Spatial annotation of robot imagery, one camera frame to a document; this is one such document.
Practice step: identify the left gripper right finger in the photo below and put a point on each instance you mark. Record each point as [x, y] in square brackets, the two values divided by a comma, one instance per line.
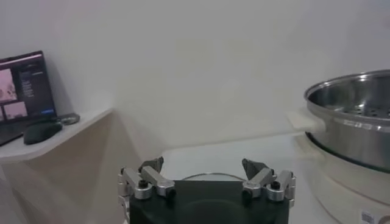
[259, 181]

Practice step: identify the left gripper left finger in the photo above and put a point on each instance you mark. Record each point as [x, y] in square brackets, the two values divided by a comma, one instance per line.
[158, 181]

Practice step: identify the steel perforated steamer tray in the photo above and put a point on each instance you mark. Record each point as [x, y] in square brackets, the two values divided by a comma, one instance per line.
[350, 140]

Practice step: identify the white electric pot base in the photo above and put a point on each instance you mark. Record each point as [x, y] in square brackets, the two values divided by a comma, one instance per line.
[341, 188]

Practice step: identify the white side table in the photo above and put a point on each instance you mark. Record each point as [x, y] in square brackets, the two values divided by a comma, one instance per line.
[76, 170]

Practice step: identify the round black puck device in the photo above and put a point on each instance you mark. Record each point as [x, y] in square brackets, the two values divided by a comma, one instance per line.
[70, 118]

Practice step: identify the black computer mouse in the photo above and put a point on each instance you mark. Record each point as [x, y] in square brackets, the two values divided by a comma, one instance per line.
[42, 133]

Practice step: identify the black open laptop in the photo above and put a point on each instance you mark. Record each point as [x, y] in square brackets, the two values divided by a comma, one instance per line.
[27, 88]

